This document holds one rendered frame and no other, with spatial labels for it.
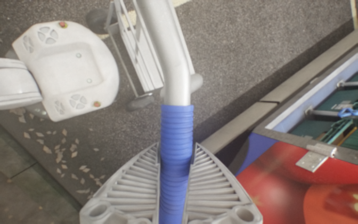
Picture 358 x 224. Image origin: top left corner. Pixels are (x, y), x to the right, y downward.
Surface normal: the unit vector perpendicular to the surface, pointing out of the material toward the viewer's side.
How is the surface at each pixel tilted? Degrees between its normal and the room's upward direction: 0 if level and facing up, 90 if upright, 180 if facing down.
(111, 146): 0
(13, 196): 8
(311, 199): 90
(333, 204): 90
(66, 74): 0
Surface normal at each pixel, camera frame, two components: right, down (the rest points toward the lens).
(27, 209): 0.43, 0.04
